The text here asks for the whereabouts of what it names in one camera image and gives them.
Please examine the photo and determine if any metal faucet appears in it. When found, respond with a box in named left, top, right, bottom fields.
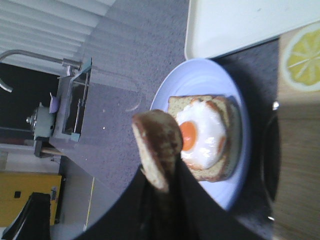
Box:
left=0, top=48, right=83, bottom=80

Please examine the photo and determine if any yellow lemon slice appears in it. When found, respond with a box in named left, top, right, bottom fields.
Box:
left=280, top=22, right=320, bottom=92

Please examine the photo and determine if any light blue plate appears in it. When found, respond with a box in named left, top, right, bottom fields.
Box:
left=150, top=58, right=251, bottom=211

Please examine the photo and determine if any pale green kettle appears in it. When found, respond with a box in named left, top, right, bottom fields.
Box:
left=26, top=102, right=56, bottom=140

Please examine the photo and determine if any brown bread slice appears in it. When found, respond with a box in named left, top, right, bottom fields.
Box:
left=131, top=109, right=183, bottom=193

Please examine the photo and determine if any wooden cutting board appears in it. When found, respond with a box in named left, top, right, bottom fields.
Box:
left=273, top=27, right=320, bottom=240

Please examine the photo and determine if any fried egg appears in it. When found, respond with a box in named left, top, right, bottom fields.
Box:
left=176, top=99, right=227, bottom=170

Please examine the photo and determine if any purple small bowl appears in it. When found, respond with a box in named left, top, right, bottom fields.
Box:
left=49, top=92, right=60, bottom=114

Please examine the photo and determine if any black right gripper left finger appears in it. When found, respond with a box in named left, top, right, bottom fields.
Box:
left=82, top=172, right=171, bottom=240

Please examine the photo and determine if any metal sink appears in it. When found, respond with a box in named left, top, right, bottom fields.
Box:
left=52, top=58, right=93, bottom=143

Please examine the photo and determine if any grey curtain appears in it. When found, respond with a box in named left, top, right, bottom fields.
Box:
left=0, top=0, right=115, bottom=61

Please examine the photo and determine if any white rectangular tray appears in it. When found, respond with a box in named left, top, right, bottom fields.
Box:
left=184, top=0, right=320, bottom=60

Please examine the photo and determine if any yellow cabinet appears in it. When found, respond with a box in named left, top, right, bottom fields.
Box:
left=0, top=171, right=62, bottom=227

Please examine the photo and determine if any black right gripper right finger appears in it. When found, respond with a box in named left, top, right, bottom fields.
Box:
left=167, top=152, right=251, bottom=240

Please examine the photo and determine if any bottom bread slice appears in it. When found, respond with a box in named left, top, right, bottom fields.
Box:
left=167, top=94, right=237, bottom=183

